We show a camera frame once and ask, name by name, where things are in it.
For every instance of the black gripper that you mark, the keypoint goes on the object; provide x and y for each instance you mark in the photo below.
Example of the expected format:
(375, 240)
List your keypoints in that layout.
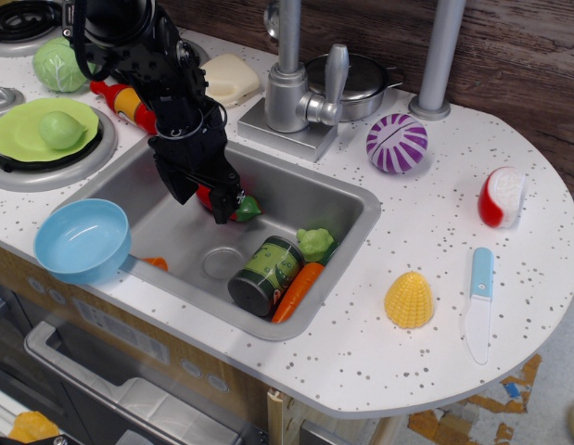
(199, 158)

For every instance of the yellow toy corn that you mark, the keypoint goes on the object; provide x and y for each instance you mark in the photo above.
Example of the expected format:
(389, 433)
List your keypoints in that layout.
(409, 301)

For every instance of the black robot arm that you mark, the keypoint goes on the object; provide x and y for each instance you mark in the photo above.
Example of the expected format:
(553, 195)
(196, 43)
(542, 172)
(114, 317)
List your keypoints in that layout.
(138, 40)

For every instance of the light blue bowl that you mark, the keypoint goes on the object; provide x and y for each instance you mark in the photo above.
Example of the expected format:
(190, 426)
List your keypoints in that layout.
(84, 242)

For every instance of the red toy chili pepper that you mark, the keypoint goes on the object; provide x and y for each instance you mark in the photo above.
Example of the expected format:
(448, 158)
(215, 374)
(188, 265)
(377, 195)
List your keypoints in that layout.
(248, 209)

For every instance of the silver sink basin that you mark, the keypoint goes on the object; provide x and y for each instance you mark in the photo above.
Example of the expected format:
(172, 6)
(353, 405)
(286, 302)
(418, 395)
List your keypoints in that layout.
(203, 255)

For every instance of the small orange toy piece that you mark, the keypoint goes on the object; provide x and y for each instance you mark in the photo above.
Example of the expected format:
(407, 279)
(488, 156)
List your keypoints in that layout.
(158, 262)

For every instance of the green toy can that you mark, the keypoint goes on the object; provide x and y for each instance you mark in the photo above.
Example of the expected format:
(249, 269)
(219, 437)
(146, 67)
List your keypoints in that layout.
(265, 278)

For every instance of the silver toy faucet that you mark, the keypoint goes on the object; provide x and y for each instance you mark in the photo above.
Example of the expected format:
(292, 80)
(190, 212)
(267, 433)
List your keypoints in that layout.
(291, 117)

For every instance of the cream toy detergent bottle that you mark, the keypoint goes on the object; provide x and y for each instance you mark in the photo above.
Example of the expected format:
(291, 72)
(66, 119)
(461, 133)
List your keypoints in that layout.
(229, 78)

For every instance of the green toy broccoli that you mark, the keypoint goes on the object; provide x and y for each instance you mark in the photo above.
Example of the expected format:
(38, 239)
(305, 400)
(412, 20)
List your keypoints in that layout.
(314, 243)

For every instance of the red toy ketchup bottle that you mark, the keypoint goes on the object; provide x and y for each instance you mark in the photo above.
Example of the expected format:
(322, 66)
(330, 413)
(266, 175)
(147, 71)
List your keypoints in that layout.
(124, 101)

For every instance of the orange toy carrot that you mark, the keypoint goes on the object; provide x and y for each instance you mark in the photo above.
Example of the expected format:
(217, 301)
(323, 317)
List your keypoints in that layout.
(297, 291)

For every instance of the black stove burner coil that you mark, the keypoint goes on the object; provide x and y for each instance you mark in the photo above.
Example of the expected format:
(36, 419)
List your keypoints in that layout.
(194, 48)

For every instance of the pale green toy fruit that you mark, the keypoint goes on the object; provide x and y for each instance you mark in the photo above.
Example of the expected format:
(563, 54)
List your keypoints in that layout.
(59, 130)

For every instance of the lime green plate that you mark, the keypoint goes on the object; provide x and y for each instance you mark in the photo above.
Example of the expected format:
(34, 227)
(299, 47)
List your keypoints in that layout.
(19, 137)

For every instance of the purple striped toy onion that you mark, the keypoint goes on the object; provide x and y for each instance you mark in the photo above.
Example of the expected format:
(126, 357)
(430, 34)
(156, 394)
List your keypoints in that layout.
(396, 143)

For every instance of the green toy cabbage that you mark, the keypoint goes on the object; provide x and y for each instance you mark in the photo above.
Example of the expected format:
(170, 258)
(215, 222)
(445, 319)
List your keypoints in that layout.
(55, 66)

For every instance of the silver metal pot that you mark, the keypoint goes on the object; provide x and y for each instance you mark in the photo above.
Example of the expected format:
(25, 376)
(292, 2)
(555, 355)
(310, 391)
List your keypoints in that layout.
(360, 92)

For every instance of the silver stove knob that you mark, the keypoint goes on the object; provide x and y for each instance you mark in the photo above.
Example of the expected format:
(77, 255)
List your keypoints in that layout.
(9, 98)

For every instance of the grey vertical pole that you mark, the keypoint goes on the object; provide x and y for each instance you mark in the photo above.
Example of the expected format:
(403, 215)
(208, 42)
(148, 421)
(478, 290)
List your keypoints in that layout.
(431, 104)

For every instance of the rear left stove burner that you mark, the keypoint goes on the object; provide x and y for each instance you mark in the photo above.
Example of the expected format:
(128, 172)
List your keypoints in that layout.
(26, 25)

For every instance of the yellow object bottom left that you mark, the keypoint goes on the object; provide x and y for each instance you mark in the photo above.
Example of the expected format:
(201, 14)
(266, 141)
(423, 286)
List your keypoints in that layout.
(32, 426)

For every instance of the red white toy radish half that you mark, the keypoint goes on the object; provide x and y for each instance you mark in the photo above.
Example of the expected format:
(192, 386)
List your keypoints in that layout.
(500, 197)

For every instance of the blue white toy knife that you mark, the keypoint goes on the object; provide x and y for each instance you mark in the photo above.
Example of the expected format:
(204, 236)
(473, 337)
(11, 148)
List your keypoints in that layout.
(478, 315)

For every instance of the toy oven door handle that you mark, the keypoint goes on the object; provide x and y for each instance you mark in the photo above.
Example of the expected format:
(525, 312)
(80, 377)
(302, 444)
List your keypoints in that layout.
(119, 401)

